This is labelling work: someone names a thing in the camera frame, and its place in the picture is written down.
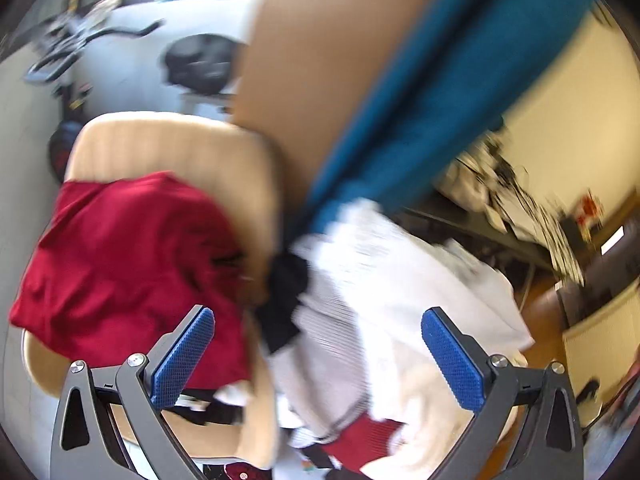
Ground beige wooden chair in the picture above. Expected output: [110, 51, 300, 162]
[21, 111, 288, 467]

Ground black round fan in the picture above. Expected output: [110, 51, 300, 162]
[164, 34, 238, 97]

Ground black cloth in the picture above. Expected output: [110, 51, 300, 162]
[257, 251, 313, 355]

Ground teal cloth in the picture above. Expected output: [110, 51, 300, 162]
[304, 0, 598, 235]

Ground exercise bike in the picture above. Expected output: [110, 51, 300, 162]
[22, 12, 167, 186]

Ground white garment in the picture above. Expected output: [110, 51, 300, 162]
[220, 199, 535, 463]

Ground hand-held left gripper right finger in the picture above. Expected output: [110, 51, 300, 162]
[420, 306, 586, 480]

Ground black strap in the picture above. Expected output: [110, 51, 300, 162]
[162, 392, 247, 427]

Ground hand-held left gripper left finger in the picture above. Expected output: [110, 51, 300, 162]
[49, 304, 217, 480]

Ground small red cloth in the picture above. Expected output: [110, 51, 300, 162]
[320, 416, 405, 473]

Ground red pants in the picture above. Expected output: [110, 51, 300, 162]
[9, 171, 253, 391]

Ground cluttered desk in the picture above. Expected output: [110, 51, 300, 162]
[430, 127, 626, 286]

